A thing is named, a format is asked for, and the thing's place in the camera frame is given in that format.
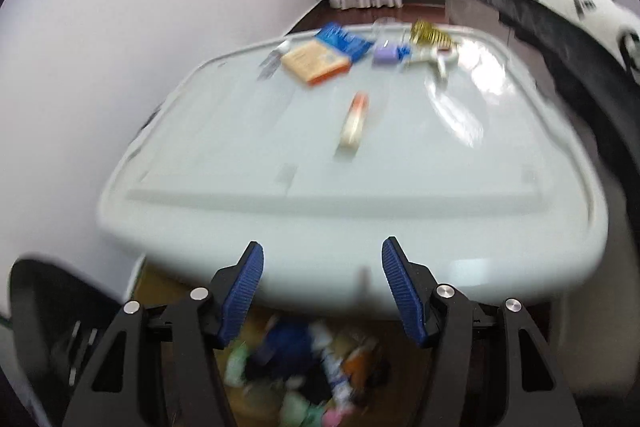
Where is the gold foil wrapper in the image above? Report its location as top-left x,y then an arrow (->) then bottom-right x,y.
410,20 -> 457,49

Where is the clear glass bowl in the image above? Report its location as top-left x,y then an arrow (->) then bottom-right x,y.
372,17 -> 405,48

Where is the cardboard trash box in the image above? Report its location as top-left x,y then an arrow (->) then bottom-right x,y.
130,256 -> 432,427

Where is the blue fleece cloth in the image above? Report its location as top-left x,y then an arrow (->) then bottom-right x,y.
258,320 -> 314,378

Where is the orange cream lip balm tube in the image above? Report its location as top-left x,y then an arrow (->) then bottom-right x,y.
337,92 -> 369,153

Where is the small clear vial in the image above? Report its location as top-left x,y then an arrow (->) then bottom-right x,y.
258,40 -> 292,80

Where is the white tape dispenser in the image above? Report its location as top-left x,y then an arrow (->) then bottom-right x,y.
405,46 -> 459,80

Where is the small purple case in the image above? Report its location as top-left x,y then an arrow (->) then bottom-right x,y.
372,44 -> 400,65

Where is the small blue toy brick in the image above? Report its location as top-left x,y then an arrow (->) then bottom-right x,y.
397,44 -> 411,61

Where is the orange beige medicine box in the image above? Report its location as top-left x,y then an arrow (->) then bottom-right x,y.
281,39 -> 352,86

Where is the blue foil packet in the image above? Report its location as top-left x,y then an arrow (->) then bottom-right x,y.
316,23 -> 373,64

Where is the black white logo blanket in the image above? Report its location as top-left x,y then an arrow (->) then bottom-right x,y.
477,0 -> 639,190

